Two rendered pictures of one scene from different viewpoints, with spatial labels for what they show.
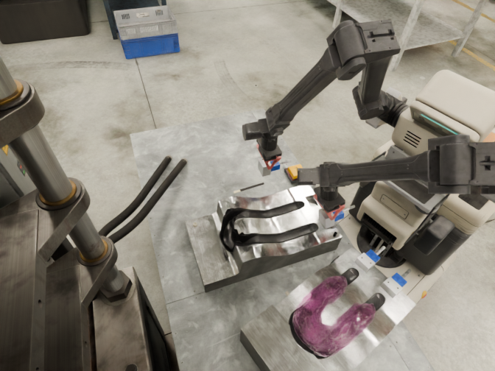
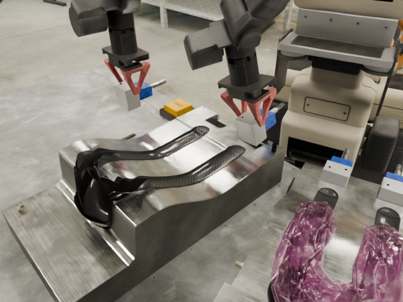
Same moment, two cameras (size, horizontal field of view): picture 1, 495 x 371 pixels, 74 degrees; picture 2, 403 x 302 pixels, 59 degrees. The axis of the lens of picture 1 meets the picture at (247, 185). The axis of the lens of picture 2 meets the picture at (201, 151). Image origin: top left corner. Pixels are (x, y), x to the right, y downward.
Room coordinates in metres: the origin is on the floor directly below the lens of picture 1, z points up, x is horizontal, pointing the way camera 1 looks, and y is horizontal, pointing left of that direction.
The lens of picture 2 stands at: (0.12, 0.03, 1.33)
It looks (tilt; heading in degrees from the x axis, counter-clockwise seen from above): 36 degrees down; 341
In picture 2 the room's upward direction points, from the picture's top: straight up
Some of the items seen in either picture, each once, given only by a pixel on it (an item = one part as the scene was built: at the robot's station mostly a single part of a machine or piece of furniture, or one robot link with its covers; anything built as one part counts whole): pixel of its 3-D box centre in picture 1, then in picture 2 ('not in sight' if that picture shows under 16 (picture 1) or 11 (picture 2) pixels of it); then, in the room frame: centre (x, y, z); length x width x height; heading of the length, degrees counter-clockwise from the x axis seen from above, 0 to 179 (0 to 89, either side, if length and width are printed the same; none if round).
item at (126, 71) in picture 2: (269, 157); (131, 74); (0.90, -0.08, 0.99); 0.07 x 0.07 x 0.09; 22
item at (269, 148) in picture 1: (269, 141); (123, 42); (0.91, -0.07, 1.06); 0.10 x 0.07 x 0.07; 22
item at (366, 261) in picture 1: (372, 257); (340, 166); (0.58, -0.45, 0.86); 0.13 x 0.05 x 0.05; 130
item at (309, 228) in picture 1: (268, 223); (161, 159); (0.65, -0.08, 0.92); 0.35 x 0.16 x 0.09; 113
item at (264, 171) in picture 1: (275, 163); (144, 88); (0.93, -0.11, 0.93); 0.13 x 0.05 x 0.05; 112
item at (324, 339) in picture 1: (334, 311); (342, 252); (0.37, -0.28, 0.90); 0.26 x 0.18 x 0.08; 130
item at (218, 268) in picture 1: (261, 230); (153, 180); (0.66, -0.06, 0.87); 0.50 x 0.26 x 0.14; 113
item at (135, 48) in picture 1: (149, 38); not in sight; (3.61, 1.21, 0.11); 0.61 x 0.41 x 0.22; 113
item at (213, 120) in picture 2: (312, 203); (219, 127); (0.79, -0.25, 0.87); 0.05 x 0.05 x 0.04; 23
